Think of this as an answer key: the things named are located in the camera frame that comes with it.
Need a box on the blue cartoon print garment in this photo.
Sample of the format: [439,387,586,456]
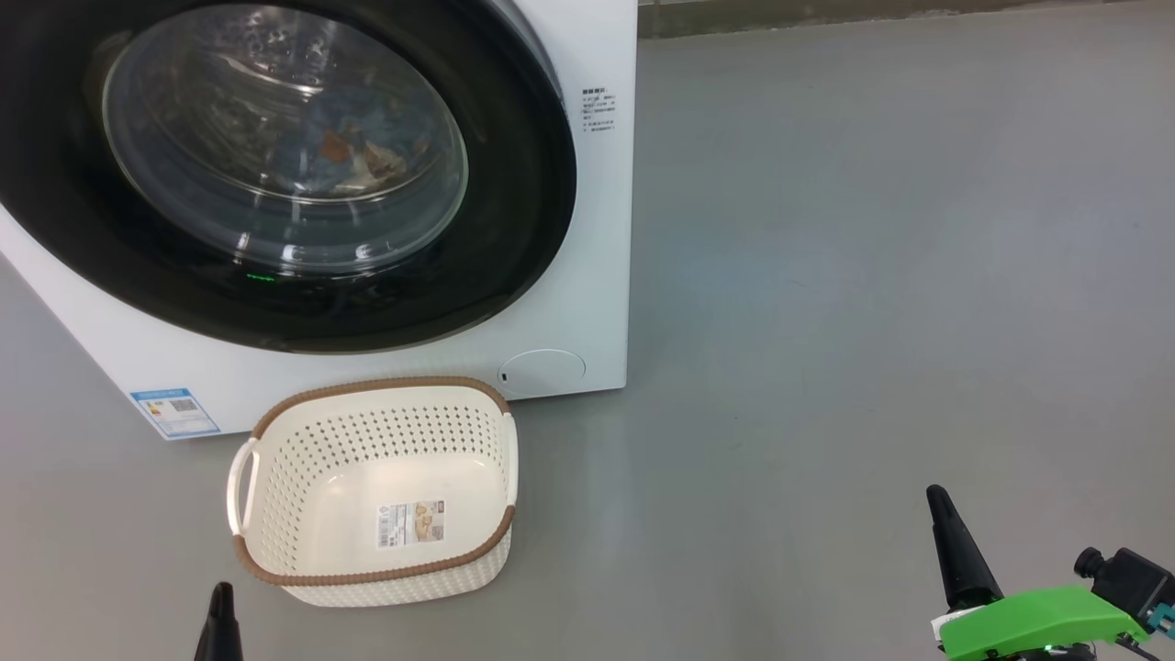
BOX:
[303,92,434,168]

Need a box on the blue energy label sticker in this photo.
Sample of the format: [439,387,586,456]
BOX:
[129,387,223,441]

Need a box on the basket product label sticker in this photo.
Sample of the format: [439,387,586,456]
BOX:
[375,500,448,551]

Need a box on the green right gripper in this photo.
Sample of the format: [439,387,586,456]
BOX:
[925,484,1150,661]

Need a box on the cream perforated laundry basket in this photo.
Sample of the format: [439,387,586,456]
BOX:
[227,376,520,610]

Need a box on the white front-load washing machine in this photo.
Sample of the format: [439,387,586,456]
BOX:
[0,0,640,443]

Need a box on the teal plug right camera cable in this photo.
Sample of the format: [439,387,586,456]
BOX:
[1138,601,1175,661]

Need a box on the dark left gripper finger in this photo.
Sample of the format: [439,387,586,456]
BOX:
[194,581,245,661]

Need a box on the round white filter cover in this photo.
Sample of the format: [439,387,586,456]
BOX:
[498,349,587,399]

